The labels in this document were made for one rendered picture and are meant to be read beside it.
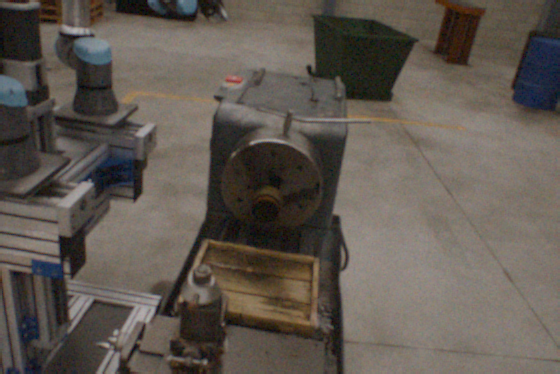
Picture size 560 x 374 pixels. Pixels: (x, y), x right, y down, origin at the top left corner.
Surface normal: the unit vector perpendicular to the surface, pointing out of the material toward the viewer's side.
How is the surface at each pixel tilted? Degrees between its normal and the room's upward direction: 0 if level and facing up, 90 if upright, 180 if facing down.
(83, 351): 0
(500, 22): 90
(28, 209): 90
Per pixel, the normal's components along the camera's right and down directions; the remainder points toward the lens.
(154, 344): 0.11, -0.89
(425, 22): 0.00, 0.44
